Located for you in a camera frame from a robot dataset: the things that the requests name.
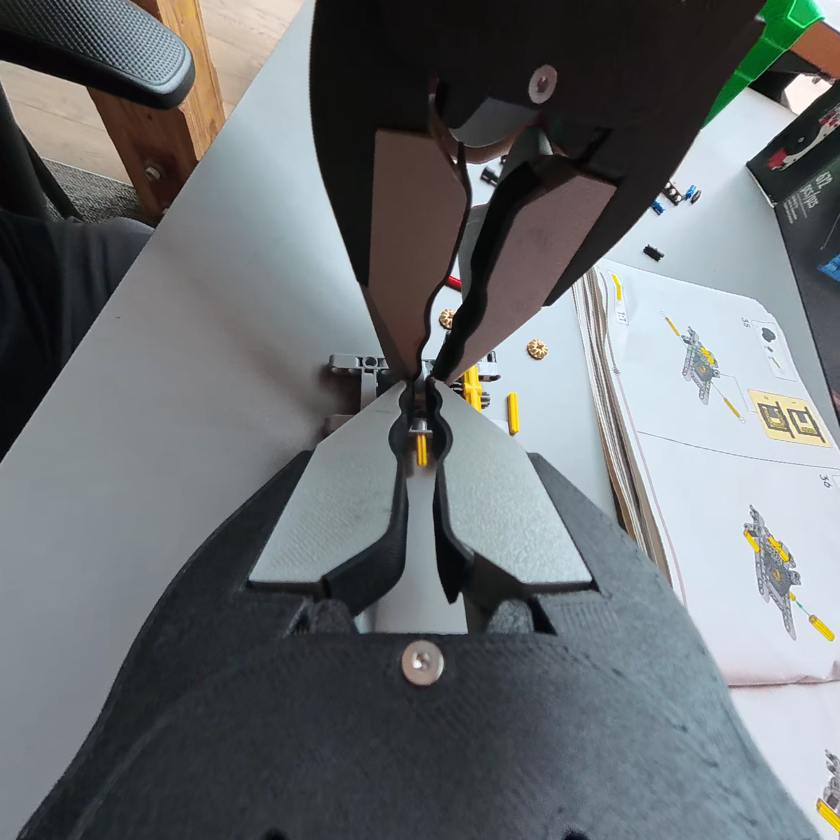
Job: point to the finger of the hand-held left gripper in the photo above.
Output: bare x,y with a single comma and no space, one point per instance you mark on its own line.
544,236
407,216

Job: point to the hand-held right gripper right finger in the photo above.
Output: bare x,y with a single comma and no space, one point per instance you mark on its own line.
512,518

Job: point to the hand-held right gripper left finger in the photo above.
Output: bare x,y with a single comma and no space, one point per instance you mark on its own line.
334,512

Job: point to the yellow lego axle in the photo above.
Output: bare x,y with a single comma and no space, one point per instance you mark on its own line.
421,451
513,413

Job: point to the grey lego frame assembly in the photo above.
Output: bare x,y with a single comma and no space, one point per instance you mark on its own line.
364,364

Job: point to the black lego pin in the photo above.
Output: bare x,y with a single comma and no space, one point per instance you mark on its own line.
653,253

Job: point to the tan lego bevel gear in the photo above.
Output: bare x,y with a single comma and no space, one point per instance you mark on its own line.
538,349
446,319

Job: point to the pile of loose lego pieces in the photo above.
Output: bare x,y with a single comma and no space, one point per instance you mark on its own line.
670,192

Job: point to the lego instruction booklet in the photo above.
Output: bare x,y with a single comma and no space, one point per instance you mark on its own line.
689,492

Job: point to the black lego set box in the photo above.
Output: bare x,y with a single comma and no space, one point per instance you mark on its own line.
807,197

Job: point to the green plastic bin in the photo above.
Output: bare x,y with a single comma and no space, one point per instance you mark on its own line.
774,39

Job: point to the black chair armrest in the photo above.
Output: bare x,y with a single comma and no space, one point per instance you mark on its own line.
98,52

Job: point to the person's dark clothing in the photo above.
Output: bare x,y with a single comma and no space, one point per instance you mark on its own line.
52,282

